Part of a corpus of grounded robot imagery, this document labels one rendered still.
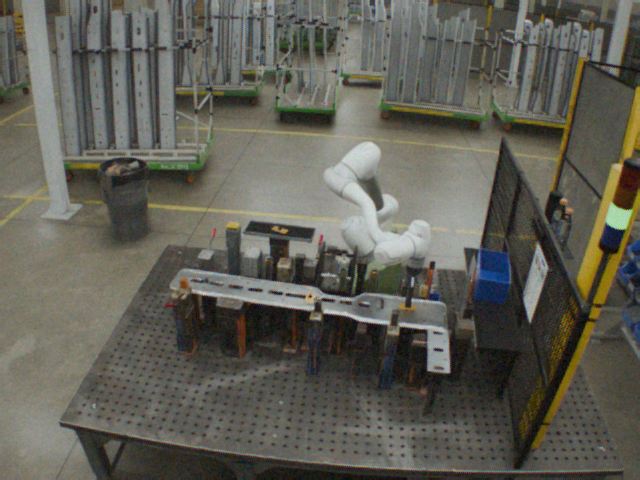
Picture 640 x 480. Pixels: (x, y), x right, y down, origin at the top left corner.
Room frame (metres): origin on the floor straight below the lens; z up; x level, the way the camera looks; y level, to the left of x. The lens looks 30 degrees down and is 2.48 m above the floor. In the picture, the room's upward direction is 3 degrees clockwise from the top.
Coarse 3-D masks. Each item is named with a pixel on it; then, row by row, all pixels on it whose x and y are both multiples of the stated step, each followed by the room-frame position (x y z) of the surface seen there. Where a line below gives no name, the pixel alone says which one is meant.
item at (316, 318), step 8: (312, 312) 1.87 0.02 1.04; (320, 312) 1.88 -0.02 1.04; (312, 320) 1.83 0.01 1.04; (320, 320) 1.83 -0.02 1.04; (312, 328) 1.83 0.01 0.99; (320, 328) 1.83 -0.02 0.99; (312, 336) 1.83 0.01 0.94; (320, 336) 1.85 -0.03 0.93; (312, 344) 1.84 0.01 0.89; (312, 352) 1.84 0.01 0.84; (320, 352) 1.89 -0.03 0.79; (312, 360) 1.83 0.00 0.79; (312, 368) 1.83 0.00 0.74; (320, 368) 1.87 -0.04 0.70
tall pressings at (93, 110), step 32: (96, 0) 5.98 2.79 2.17; (64, 32) 5.68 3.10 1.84; (96, 32) 5.93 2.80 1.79; (128, 32) 6.22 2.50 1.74; (160, 32) 5.97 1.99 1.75; (64, 64) 5.65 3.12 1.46; (96, 64) 5.91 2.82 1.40; (128, 64) 5.98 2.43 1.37; (160, 64) 5.94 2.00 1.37; (64, 96) 5.62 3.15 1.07; (96, 96) 5.88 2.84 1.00; (128, 96) 5.96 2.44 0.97; (160, 96) 5.91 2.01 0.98; (64, 128) 5.60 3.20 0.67; (96, 128) 5.85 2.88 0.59; (128, 128) 5.91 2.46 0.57; (160, 128) 5.90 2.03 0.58
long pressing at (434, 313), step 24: (192, 288) 2.06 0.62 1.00; (216, 288) 2.07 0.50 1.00; (264, 288) 2.10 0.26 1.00; (288, 288) 2.12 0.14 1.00; (312, 288) 2.13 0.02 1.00; (336, 312) 1.95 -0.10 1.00; (360, 312) 1.95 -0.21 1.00; (384, 312) 1.96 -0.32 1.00; (408, 312) 1.97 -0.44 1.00; (432, 312) 1.98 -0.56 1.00
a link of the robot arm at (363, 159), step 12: (360, 144) 2.51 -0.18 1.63; (372, 144) 2.50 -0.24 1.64; (348, 156) 2.45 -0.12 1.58; (360, 156) 2.43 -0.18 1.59; (372, 156) 2.45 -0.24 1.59; (360, 168) 2.40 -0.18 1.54; (372, 168) 2.45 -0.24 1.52; (360, 180) 2.52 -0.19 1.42; (372, 180) 2.54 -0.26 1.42; (372, 192) 2.59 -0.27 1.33; (384, 204) 2.75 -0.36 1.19; (396, 204) 2.83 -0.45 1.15; (384, 216) 2.73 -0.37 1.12
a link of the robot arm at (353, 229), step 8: (352, 216) 2.79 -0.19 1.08; (360, 216) 2.80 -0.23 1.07; (344, 224) 2.75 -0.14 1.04; (352, 224) 2.71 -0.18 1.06; (360, 224) 2.73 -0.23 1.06; (344, 232) 2.70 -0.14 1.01; (352, 232) 2.69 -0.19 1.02; (360, 232) 2.69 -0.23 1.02; (344, 240) 2.73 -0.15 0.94; (352, 240) 2.68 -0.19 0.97; (360, 240) 2.68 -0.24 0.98; (368, 240) 2.70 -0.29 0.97; (352, 248) 2.70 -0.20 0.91; (360, 248) 2.68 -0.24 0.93; (368, 248) 2.68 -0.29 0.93
